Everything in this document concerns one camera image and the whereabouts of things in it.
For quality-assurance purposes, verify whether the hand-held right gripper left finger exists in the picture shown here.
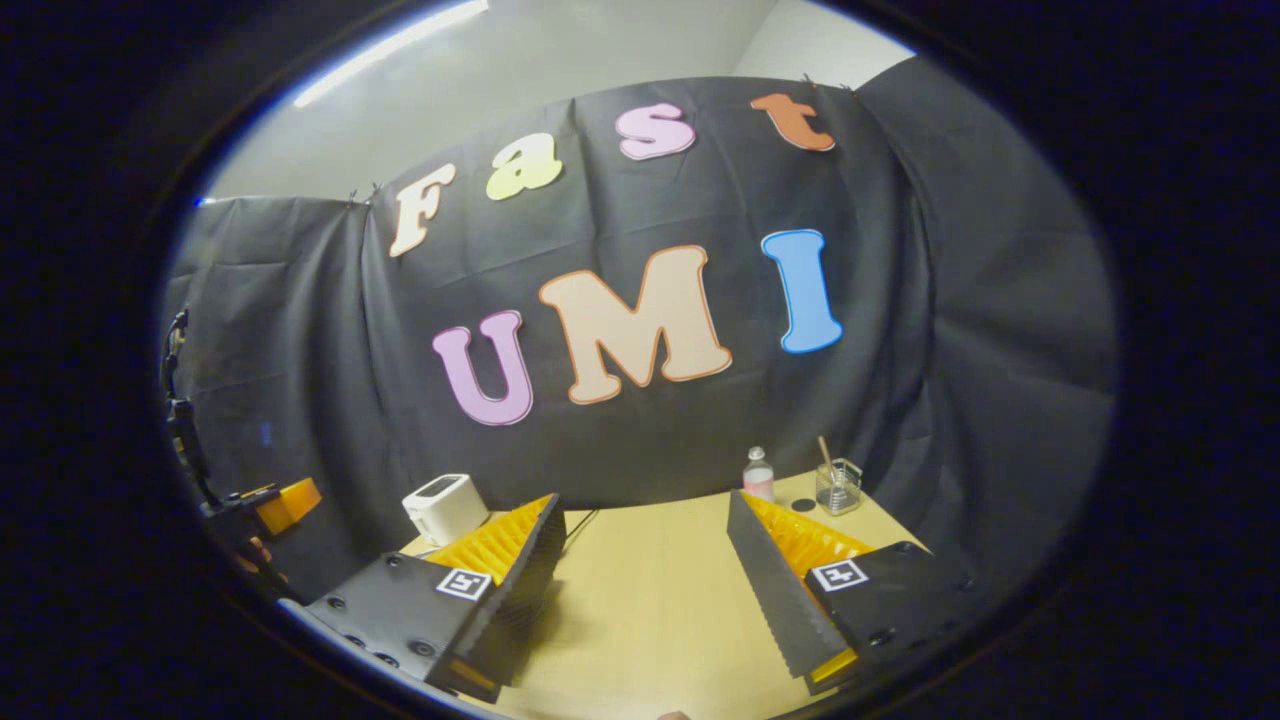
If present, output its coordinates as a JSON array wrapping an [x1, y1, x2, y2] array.
[[305, 493, 568, 703]]

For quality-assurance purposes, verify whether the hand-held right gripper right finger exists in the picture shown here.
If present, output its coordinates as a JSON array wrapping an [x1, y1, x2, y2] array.
[[727, 489, 976, 696]]

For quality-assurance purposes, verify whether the clear glass jar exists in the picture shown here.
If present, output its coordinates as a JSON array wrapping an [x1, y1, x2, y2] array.
[[815, 458, 863, 516]]

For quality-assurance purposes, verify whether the black backdrop cloth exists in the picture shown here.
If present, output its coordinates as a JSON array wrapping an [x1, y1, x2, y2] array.
[[160, 55, 1119, 621]]

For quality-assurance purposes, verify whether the white toaster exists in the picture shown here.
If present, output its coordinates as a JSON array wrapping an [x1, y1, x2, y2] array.
[[402, 474, 491, 547]]

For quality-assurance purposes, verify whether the pink label bottle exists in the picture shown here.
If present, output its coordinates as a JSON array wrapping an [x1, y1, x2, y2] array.
[[743, 446, 776, 503]]

